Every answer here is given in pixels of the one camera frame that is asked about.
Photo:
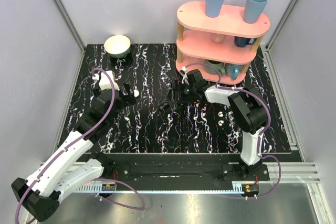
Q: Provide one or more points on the black marble mat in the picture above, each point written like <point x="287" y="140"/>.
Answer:
<point x="144" y="128"/>

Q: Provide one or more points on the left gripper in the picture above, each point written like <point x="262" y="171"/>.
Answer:
<point x="122" y="93"/>

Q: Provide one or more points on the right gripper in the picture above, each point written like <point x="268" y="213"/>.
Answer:
<point x="170" y="96"/>

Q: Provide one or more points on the green white bowl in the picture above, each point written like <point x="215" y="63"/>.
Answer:
<point x="117" y="46"/>

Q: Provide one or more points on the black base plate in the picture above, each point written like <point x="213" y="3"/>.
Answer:
<point x="127" y="166"/>

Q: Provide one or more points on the pink mug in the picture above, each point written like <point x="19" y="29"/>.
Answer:
<point x="217" y="38"/>

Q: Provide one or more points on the light blue butterfly mug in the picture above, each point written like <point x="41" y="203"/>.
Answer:
<point x="232" y="70"/>

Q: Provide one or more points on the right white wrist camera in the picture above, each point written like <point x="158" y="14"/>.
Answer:
<point x="184" y="74"/>

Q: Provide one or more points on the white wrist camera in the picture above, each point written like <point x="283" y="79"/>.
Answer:
<point x="104" y="82"/>
<point x="184" y="74"/>

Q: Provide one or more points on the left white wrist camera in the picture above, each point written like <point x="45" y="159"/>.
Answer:
<point x="104" y="82"/>

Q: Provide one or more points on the teal glazed mug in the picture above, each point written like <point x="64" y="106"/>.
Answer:
<point x="214" y="67"/>

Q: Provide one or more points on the dark blue mug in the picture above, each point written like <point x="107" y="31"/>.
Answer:
<point x="242" y="42"/>

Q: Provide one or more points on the pink three-tier shelf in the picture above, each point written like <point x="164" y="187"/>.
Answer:
<point x="194" y="44"/>

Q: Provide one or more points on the white earbud charging case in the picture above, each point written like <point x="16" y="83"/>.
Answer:
<point x="136" y="93"/>

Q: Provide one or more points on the right blue tumbler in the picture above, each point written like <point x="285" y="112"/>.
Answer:
<point x="253" y="10"/>

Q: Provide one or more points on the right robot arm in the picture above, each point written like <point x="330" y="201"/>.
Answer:
<point x="249" y="110"/>

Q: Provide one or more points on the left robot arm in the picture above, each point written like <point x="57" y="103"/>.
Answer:
<point x="43" y="191"/>

